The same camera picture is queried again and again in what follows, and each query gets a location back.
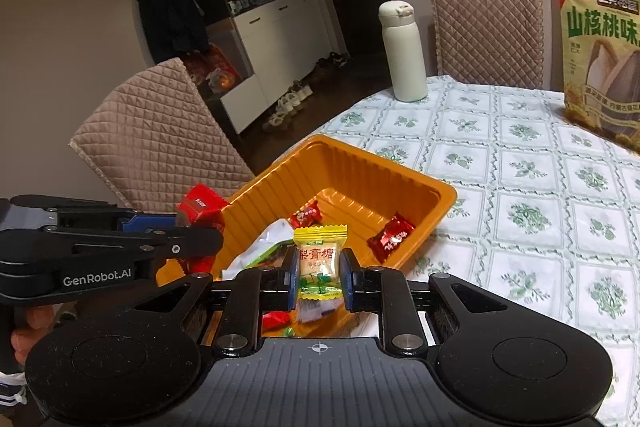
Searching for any red square snack packet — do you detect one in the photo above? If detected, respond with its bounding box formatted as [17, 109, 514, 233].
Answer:
[262, 311, 291, 333]

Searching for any red patterned candy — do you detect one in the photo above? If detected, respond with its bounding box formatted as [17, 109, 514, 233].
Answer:
[367, 212, 414, 265]

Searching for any red large candy packet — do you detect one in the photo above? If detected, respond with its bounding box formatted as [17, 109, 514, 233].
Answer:
[176, 183, 229, 274]

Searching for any white silver snack wrapper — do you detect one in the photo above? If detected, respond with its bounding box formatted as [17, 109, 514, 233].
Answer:
[220, 219, 294, 280]

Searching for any yellow green candy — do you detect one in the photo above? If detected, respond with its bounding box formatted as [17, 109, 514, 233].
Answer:
[293, 225, 348, 301]

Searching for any small red candy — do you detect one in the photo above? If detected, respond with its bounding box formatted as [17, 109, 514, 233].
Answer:
[288, 200, 322, 229]

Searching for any clear dark snack packet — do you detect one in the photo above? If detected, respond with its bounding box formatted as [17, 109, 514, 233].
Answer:
[296, 298, 343, 323]

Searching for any left hand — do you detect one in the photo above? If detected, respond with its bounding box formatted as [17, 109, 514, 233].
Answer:
[11, 305, 55, 365]

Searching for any orange plastic tray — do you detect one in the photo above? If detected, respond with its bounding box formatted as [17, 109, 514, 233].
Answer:
[155, 133, 459, 341]

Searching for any quilted chair near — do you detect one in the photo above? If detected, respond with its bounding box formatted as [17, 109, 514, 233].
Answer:
[70, 58, 254, 212]

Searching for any quilted chair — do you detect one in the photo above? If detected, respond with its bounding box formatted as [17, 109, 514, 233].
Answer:
[70, 58, 254, 212]
[431, 0, 544, 89]

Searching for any floral white tablecloth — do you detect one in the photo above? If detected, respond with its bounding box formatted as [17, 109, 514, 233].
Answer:
[321, 76, 639, 426]

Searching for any white cabinet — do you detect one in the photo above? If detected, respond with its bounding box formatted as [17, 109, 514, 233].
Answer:
[121, 0, 352, 136]

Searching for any white thermos bottle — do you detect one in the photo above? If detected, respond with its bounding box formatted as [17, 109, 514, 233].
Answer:
[378, 1, 427, 102]

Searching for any quilted chair far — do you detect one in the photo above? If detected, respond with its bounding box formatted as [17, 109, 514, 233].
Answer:
[431, 0, 544, 89]

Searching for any sunflower seed bag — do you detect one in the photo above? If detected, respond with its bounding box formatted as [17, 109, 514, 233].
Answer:
[559, 0, 640, 152]

